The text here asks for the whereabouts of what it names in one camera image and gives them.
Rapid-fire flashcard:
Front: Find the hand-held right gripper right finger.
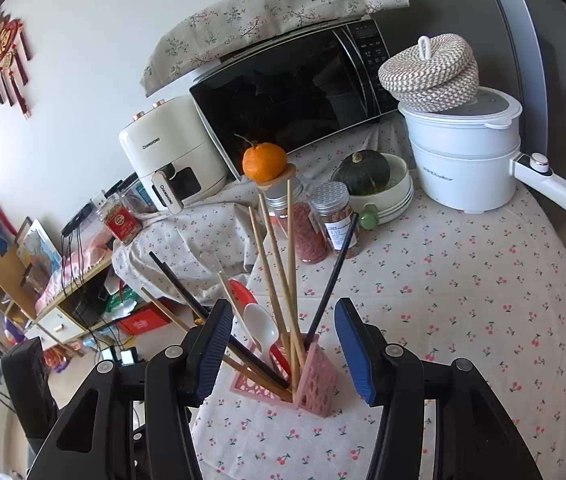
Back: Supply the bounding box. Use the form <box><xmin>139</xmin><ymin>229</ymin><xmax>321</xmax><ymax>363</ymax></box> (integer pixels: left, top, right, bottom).
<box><xmin>333</xmin><ymin>297</ymin><xmax>544</xmax><ymax>480</ymax></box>

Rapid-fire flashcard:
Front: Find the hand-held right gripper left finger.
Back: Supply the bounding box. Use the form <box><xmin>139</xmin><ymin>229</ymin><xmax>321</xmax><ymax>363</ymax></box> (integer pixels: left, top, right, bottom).
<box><xmin>35</xmin><ymin>299</ymin><xmax>234</xmax><ymax>480</ymax></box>

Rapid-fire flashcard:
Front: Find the pink perforated utensil holder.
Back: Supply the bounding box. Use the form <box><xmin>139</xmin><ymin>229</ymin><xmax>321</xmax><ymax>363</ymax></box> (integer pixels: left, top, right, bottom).
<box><xmin>233</xmin><ymin>331</ymin><xmax>340</xmax><ymax>418</ymax></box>

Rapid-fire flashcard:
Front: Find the white plastic spoon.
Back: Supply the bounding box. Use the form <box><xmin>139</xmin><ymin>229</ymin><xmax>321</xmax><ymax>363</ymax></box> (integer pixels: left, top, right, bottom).
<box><xmin>242</xmin><ymin>304</ymin><xmax>281</xmax><ymax>361</ymax></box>

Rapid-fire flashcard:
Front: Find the red spoon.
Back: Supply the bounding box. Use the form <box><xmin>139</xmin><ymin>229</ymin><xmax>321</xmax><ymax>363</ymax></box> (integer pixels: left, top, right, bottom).
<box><xmin>227</xmin><ymin>279</ymin><xmax>290</xmax><ymax>381</ymax></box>

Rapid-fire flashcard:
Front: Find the black chopstick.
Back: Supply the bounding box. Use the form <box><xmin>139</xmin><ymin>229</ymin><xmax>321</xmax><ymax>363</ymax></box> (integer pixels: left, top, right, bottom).
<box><xmin>149</xmin><ymin>251</ymin><xmax>291</xmax><ymax>390</ymax></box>
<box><xmin>308</xmin><ymin>212</ymin><xmax>360</xmax><ymax>349</ymax></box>

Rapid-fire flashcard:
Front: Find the clear plastic utensil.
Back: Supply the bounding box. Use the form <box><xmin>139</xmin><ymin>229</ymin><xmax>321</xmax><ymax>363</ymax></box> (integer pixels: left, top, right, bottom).
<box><xmin>200</xmin><ymin>252</ymin><xmax>258</xmax><ymax>347</ymax></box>

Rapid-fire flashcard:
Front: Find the red box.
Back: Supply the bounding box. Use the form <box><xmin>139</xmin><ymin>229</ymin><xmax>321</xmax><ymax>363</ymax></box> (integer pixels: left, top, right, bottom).
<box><xmin>115</xmin><ymin>307</ymin><xmax>172</xmax><ymax>336</ymax></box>

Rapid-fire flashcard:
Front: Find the glass jar with wooden lid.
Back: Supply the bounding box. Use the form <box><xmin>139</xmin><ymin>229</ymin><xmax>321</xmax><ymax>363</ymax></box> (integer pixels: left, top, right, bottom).
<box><xmin>255</xmin><ymin>165</ymin><xmax>332</xmax><ymax>265</ymax></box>

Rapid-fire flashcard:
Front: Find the labelled clear plastic jar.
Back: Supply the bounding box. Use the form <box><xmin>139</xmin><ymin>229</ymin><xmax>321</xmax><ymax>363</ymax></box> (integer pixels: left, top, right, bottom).
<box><xmin>309</xmin><ymin>181</ymin><xmax>363</xmax><ymax>260</ymax></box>

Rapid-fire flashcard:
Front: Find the framed picture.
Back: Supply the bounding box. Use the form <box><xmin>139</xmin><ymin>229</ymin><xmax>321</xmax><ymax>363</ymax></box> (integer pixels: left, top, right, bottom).
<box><xmin>15</xmin><ymin>217</ymin><xmax>64</xmax><ymax>272</ymax></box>

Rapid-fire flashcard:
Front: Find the small green object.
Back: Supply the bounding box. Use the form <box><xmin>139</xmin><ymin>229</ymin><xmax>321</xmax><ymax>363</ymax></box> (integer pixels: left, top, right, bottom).
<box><xmin>357</xmin><ymin>203</ymin><xmax>381</xmax><ymax>231</ymax></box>

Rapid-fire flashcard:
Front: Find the pink cloth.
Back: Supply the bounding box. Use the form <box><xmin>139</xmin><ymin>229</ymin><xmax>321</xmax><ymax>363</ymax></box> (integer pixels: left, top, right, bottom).
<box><xmin>35</xmin><ymin>249</ymin><xmax>114</xmax><ymax>312</ymax></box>

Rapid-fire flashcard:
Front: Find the red tin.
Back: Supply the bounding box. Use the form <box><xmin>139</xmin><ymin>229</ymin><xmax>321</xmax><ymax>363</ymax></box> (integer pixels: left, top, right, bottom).
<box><xmin>102</xmin><ymin>204</ymin><xmax>144</xmax><ymax>246</ymax></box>

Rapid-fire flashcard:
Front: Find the black power strip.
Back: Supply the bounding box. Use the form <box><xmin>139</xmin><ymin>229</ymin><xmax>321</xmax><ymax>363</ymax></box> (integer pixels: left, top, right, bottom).
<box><xmin>60</xmin><ymin>204</ymin><xmax>94</xmax><ymax>239</ymax></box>

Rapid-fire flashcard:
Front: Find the small glass jar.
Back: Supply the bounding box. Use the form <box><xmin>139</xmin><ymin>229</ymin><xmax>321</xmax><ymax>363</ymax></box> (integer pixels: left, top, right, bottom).
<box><xmin>122</xmin><ymin>179</ymin><xmax>155</xmax><ymax>212</ymax></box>

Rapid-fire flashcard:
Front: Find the dark green squash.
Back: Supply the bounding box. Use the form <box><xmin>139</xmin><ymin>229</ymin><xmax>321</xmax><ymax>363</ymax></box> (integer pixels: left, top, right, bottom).
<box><xmin>337</xmin><ymin>151</ymin><xmax>392</xmax><ymax>196</ymax></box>

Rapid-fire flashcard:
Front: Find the orange mandarin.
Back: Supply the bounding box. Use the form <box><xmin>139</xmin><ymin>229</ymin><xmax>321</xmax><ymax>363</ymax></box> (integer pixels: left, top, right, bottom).
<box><xmin>234</xmin><ymin>134</ymin><xmax>289</xmax><ymax>184</ymax></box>

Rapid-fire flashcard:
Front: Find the white air fryer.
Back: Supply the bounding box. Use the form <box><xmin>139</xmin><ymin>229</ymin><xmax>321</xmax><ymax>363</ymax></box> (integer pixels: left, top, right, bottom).
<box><xmin>118</xmin><ymin>95</ymin><xmax>229</xmax><ymax>214</ymax></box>

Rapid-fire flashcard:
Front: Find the white electric cooking pot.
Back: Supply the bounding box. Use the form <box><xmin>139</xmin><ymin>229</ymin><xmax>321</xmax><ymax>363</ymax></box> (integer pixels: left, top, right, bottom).
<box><xmin>397</xmin><ymin>85</ymin><xmax>566</xmax><ymax>242</ymax></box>

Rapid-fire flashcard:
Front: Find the black microwave oven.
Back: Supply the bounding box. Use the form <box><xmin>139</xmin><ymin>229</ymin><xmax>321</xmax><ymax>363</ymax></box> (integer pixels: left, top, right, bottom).
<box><xmin>189</xmin><ymin>17</ymin><xmax>402</xmax><ymax>184</ymax></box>

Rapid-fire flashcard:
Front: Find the floral dust cover cloth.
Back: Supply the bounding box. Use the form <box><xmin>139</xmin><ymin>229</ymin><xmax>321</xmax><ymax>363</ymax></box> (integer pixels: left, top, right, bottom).
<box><xmin>140</xmin><ymin>0</ymin><xmax>410</xmax><ymax>99</ymax></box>

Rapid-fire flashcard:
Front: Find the grey refrigerator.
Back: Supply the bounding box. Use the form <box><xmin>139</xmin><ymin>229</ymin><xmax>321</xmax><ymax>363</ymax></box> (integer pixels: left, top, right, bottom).
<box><xmin>343</xmin><ymin>0</ymin><xmax>566</xmax><ymax>241</ymax></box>

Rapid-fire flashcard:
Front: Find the red knot wall ornament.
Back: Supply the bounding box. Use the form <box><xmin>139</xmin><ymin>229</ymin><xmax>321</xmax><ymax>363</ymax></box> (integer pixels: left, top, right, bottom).
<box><xmin>0</xmin><ymin>7</ymin><xmax>32</xmax><ymax>120</ymax></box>

